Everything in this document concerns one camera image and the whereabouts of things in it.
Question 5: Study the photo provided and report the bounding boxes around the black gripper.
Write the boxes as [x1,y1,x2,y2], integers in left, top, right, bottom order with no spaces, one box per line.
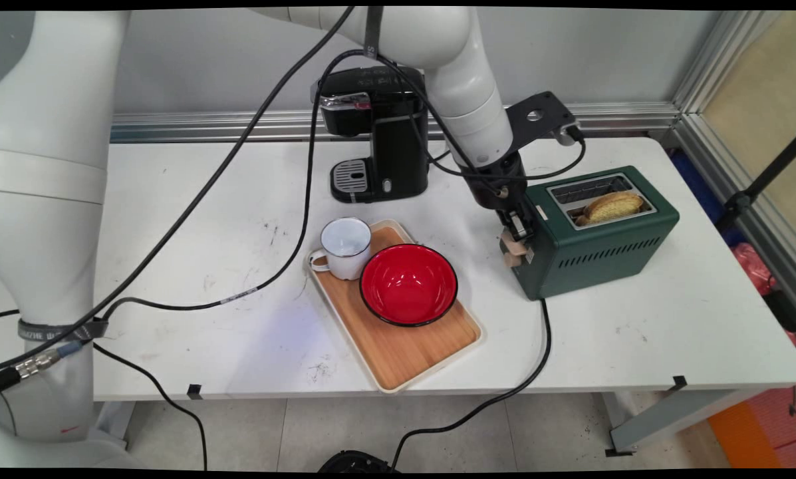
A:
[467,152,529,241]

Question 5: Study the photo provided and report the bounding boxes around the green two-slot toaster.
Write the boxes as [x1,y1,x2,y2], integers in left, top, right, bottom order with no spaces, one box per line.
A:
[501,165,680,301]

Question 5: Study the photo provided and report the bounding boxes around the toasted bread slice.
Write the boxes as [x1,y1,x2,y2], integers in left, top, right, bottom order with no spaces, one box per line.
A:
[574,191,646,226]

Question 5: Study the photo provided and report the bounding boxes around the red bowl with black rim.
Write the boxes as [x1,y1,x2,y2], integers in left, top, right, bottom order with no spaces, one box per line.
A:
[360,243,459,327]

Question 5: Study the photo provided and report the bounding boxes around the black coffee machine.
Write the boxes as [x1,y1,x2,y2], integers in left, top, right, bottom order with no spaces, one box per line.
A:
[317,65,432,204]

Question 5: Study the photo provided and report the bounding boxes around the wooden tray with cream rim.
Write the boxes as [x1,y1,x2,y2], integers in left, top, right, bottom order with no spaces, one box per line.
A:
[305,220,483,395]

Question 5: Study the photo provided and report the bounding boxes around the white enamel mug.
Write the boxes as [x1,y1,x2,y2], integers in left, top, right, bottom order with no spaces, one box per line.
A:
[308,217,373,281]

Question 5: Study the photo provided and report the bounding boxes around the blue floor mat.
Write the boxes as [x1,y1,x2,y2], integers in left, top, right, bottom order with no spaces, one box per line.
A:
[669,152,745,235]

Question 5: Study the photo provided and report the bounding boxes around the red plastic bag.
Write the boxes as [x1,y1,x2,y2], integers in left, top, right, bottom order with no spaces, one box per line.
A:
[732,243,777,297]

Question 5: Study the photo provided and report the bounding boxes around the grey table leg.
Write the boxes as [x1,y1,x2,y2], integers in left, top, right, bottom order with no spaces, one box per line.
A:
[600,389,765,457]

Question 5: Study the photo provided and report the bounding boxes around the black tripod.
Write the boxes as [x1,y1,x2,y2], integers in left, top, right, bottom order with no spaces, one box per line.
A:
[717,130,796,234]

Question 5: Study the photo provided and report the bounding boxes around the black round floor object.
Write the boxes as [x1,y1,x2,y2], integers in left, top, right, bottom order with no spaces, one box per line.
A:
[318,450,398,473]

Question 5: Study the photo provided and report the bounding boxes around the orange floor mat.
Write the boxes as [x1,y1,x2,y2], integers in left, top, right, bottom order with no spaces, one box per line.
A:
[707,399,787,470]

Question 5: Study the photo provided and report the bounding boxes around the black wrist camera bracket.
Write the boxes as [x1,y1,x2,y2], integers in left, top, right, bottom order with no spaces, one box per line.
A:
[506,91,579,148]

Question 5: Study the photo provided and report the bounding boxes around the black toaster power cable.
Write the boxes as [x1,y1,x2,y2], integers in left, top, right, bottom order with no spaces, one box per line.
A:
[390,298,553,470]

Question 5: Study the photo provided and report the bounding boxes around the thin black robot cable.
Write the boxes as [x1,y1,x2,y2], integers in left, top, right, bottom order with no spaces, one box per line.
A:
[102,50,478,321]

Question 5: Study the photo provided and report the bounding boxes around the aluminium frame rail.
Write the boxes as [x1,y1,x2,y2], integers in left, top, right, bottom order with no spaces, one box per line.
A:
[110,101,682,144]
[670,10,796,313]

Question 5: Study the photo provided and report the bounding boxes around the black velcro strap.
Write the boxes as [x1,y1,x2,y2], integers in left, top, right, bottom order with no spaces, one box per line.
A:
[364,7,384,59]

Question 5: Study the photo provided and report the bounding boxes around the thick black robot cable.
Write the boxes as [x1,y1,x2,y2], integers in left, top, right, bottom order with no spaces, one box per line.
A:
[0,7,357,375]

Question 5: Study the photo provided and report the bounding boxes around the black cable to floor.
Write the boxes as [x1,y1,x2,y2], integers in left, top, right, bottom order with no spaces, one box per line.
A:
[92,343,209,470]

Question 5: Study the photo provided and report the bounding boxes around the grey velcro strap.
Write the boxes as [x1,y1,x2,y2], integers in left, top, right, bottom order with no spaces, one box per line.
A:
[17,318,110,343]

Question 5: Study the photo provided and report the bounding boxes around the metal cable connector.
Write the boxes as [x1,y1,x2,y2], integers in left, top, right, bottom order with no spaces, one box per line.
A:
[0,343,83,395]

